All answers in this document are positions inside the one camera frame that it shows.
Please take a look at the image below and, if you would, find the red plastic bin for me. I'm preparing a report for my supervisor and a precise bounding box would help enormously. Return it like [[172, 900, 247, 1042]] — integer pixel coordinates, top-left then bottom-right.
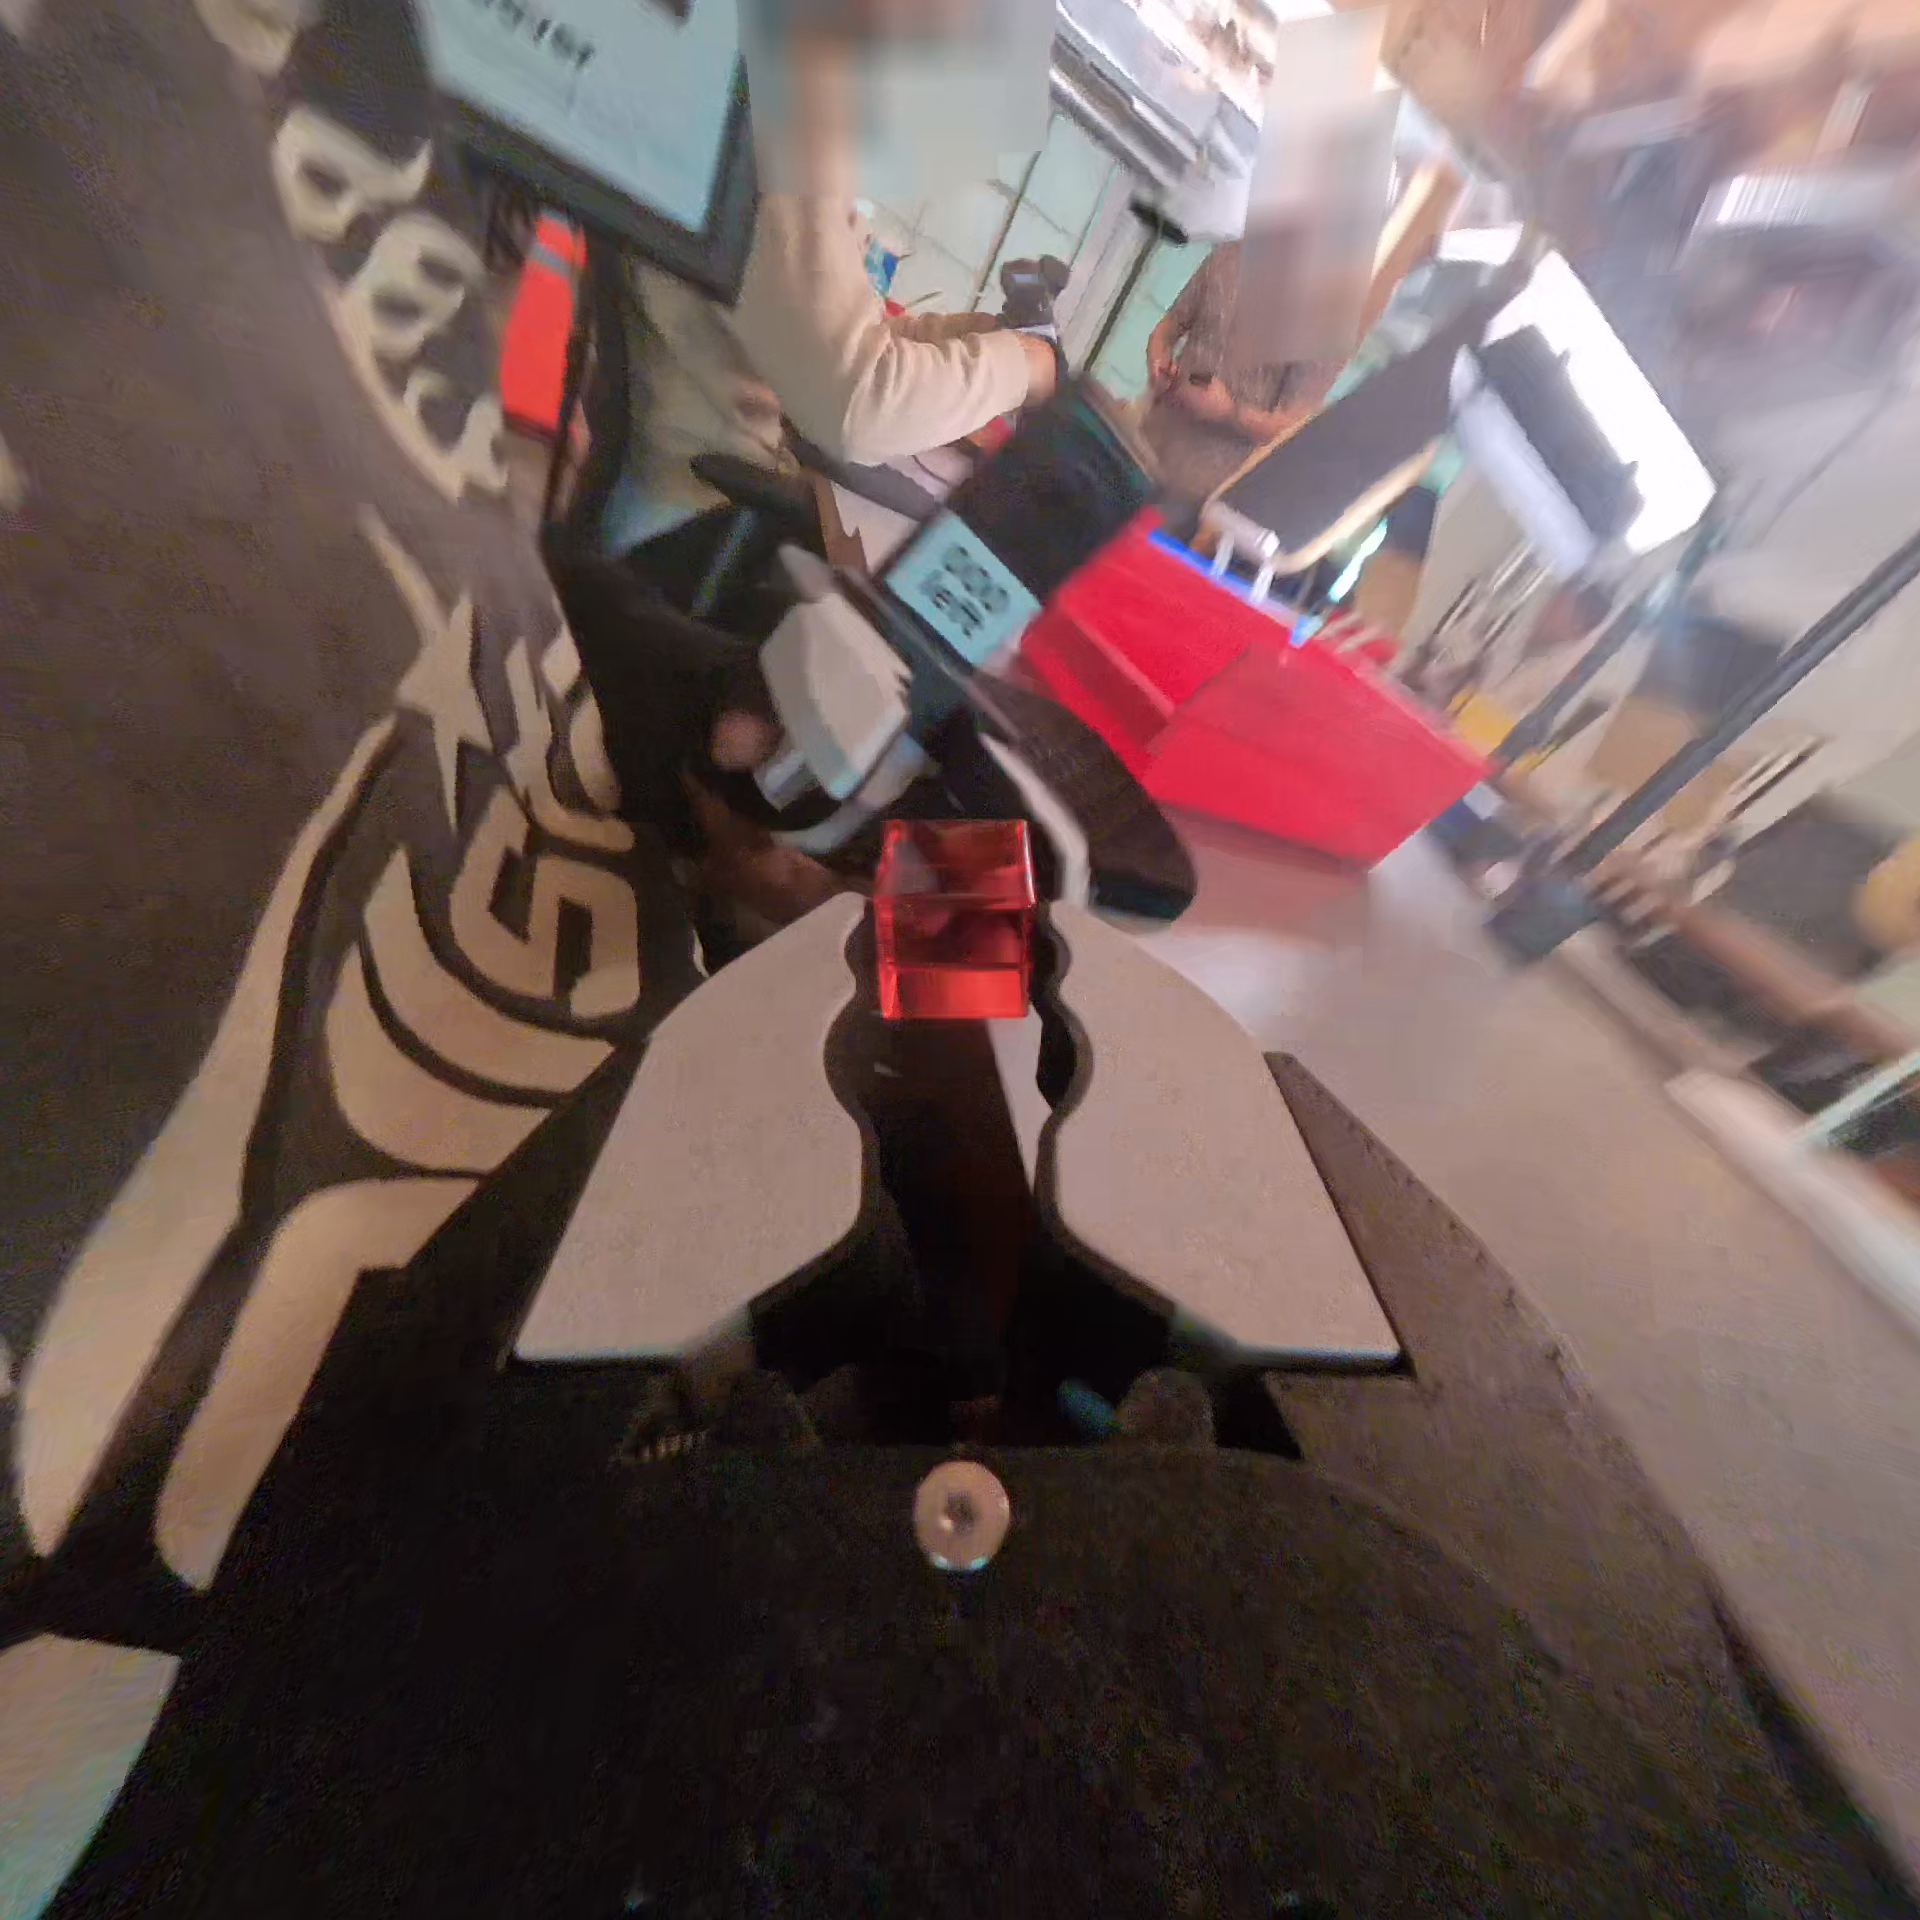
[[1019, 511, 1496, 869]]

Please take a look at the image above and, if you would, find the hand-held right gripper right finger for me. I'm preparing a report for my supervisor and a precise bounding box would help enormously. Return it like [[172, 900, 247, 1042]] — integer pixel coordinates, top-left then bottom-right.
[[1031, 912, 1409, 1370]]

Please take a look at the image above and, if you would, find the red transparent cube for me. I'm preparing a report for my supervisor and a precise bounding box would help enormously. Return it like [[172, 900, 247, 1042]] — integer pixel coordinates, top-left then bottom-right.
[[873, 816, 1040, 1023]]

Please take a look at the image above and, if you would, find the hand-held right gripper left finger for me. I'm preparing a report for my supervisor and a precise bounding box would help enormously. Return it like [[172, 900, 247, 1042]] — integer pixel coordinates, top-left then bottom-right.
[[509, 897, 887, 1367]]

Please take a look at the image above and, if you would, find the black tripod pole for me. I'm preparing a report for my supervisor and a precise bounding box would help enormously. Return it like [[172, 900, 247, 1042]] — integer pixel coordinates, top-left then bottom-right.
[[1499, 532, 1920, 962]]

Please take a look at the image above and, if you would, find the person's left hand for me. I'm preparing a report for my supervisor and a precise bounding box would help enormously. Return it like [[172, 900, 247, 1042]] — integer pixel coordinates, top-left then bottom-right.
[[689, 712, 875, 941]]

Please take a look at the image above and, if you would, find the black panel on white stand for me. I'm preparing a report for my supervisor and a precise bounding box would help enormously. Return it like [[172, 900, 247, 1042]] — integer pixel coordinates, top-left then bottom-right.
[[1201, 299, 1519, 578]]

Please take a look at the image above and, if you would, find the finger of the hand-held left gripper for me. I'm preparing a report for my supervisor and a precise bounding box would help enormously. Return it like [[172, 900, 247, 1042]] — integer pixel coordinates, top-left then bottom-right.
[[754, 589, 921, 807], [984, 720, 1105, 909]]

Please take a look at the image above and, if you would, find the black cushion pad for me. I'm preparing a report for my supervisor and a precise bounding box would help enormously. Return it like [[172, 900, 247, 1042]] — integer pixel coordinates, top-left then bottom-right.
[[977, 682, 1201, 921]]

